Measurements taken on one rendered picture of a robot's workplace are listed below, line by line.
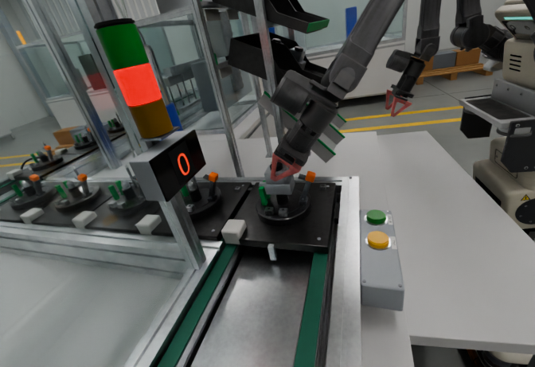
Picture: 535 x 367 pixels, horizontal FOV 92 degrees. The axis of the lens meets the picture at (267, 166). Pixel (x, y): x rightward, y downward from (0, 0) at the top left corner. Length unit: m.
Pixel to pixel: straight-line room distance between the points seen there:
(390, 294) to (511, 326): 0.21
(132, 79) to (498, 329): 0.70
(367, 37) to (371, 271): 0.43
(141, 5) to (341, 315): 10.62
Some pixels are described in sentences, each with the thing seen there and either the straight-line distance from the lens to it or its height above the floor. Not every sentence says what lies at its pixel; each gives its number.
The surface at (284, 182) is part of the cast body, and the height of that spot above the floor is 1.06.
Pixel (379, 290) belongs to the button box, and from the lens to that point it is 0.53.
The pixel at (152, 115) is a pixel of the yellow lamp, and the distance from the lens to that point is 0.42.
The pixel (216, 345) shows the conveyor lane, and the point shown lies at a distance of 0.55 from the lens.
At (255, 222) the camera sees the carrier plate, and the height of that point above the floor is 0.97.
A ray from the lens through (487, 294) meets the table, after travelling 0.69.
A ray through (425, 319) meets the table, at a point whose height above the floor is 0.86.
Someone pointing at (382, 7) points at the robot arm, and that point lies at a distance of 0.59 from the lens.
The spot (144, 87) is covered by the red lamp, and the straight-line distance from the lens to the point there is 0.41.
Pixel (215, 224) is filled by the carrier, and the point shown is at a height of 0.97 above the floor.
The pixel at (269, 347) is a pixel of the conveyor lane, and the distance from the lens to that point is 0.52.
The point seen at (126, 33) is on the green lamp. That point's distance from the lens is 0.41.
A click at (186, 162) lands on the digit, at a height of 1.20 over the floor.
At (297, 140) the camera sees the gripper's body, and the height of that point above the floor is 1.17.
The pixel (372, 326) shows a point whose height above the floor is 0.86.
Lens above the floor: 1.37
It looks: 27 degrees down
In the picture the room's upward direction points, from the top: 11 degrees counter-clockwise
